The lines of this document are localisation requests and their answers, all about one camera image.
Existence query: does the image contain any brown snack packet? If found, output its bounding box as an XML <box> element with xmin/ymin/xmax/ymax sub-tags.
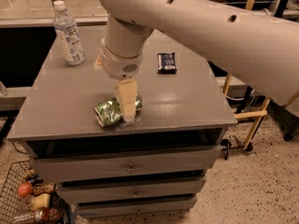
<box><xmin>33</xmin><ymin>183</ymin><xmax>57</xmax><ymax>196</ymax></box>

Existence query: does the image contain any bottom grey drawer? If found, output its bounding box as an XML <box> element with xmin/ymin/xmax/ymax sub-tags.
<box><xmin>77</xmin><ymin>196</ymin><xmax>196</xmax><ymax>218</ymax></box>

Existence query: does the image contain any clear plastic water bottle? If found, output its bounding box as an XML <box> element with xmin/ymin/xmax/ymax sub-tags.
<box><xmin>53</xmin><ymin>0</ymin><xmax>85</xmax><ymax>65</ymax></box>

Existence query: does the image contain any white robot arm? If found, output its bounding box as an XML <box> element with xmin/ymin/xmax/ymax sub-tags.
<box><xmin>99</xmin><ymin>0</ymin><xmax>299</xmax><ymax>116</ymax></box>

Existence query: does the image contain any grey metal rail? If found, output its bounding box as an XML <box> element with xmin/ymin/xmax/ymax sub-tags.
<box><xmin>0</xmin><ymin>10</ymin><xmax>299</xmax><ymax>28</ymax></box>

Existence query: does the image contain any top grey drawer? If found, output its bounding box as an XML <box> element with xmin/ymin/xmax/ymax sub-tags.
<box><xmin>31</xmin><ymin>145</ymin><xmax>221</xmax><ymax>182</ymax></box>

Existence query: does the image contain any grey drawer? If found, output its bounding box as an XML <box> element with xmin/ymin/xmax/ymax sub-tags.
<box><xmin>77</xmin><ymin>196</ymin><xmax>196</xmax><ymax>218</ymax></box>
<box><xmin>31</xmin><ymin>145</ymin><xmax>221</xmax><ymax>182</ymax></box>
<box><xmin>59</xmin><ymin>176</ymin><xmax>206</xmax><ymax>203</ymax></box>

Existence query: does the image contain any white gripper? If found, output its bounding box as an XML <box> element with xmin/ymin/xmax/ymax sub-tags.
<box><xmin>93</xmin><ymin>39</ymin><xmax>143</xmax><ymax>122</ymax></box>

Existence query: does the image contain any black wire basket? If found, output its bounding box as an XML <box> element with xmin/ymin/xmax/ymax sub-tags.
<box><xmin>0</xmin><ymin>161</ymin><xmax>72</xmax><ymax>224</ymax></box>

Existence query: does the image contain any green soda can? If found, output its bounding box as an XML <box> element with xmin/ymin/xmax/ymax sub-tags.
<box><xmin>93</xmin><ymin>92</ymin><xmax>143</xmax><ymax>128</ymax></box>

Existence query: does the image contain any middle grey drawer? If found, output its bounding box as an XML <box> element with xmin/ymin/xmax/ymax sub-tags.
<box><xmin>59</xmin><ymin>176</ymin><xmax>206</xmax><ymax>203</ymax></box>

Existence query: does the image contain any dark blue snack packet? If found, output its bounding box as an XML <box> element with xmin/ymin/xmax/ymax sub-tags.
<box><xmin>157</xmin><ymin>52</ymin><xmax>177</xmax><ymax>74</ymax></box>

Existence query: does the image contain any red sauce bottle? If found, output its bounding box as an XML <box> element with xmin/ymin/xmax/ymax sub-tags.
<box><xmin>12</xmin><ymin>207</ymin><xmax>64</xmax><ymax>224</ymax></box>

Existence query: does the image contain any red round fruit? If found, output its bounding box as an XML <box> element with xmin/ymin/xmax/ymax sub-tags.
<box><xmin>17</xmin><ymin>182</ymin><xmax>33</xmax><ymax>197</ymax></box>

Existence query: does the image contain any black stand pole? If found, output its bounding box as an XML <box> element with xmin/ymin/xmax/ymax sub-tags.
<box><xmin>238</xmin><ymin>0</ymin><xmax>299</xmax><ymax>115</ymax></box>

